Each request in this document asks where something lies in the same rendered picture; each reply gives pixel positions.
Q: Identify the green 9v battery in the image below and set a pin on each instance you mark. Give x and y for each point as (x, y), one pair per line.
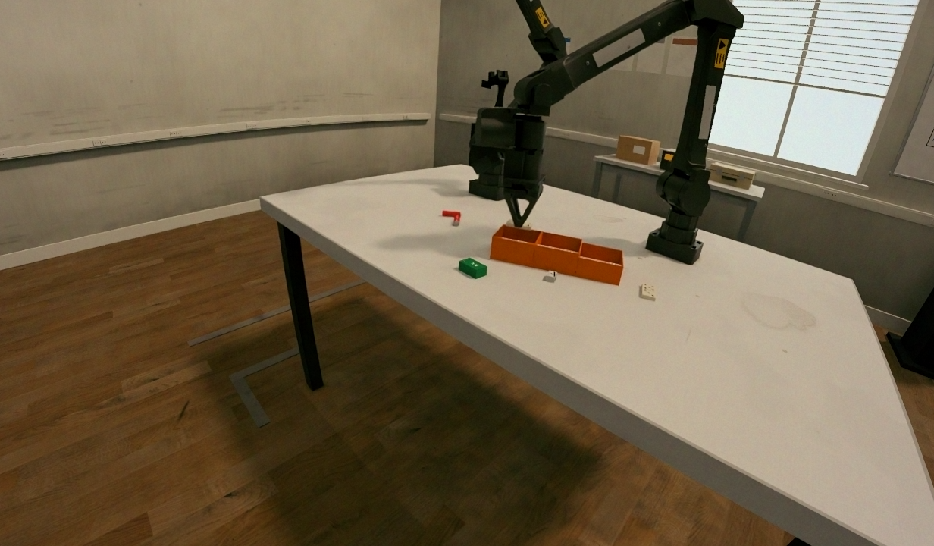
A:
(472, 268)

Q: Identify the orange open-top bin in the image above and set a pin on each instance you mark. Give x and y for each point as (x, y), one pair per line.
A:
(592, 263)

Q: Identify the white domino tile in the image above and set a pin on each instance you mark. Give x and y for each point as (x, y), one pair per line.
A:
(526, 226)
(648, 292)

